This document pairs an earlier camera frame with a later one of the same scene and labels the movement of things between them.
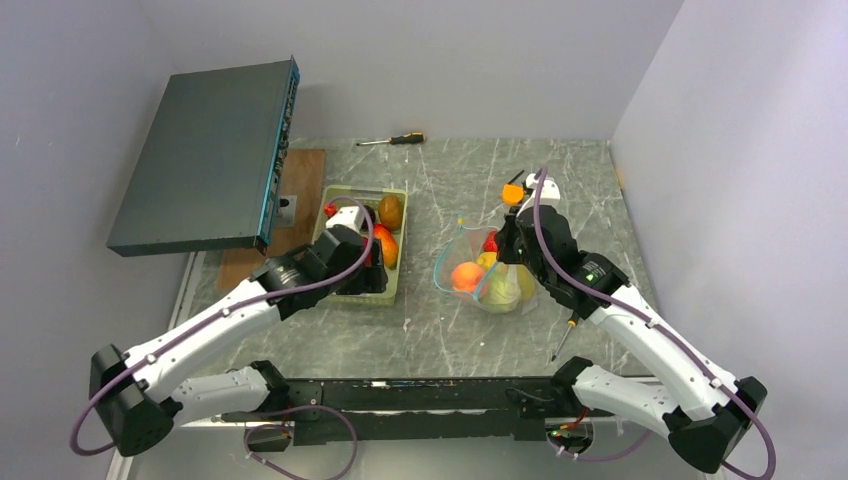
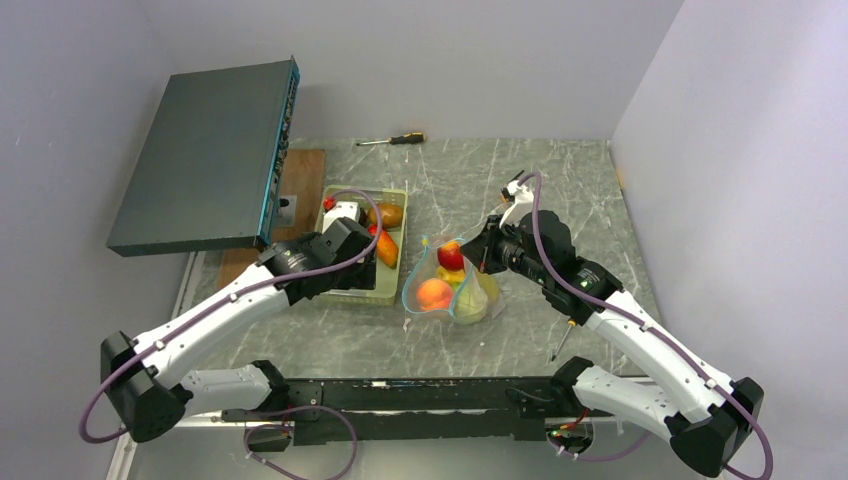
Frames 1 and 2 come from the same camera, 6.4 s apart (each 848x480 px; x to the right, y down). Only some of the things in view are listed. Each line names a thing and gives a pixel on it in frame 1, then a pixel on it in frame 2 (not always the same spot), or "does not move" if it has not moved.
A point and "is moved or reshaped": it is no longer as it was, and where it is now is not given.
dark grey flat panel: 210,174 does not move
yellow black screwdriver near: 573,320 does not move
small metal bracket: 286,217 does not move
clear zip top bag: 467,265 is moved or reshaped
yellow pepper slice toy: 526,282 -> 489,285
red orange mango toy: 388,244 does not move
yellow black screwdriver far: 406,138 does not move
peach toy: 467,277 -> 434,295
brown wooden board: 304,177 does not move
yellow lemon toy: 487,259 is moved or reshaped
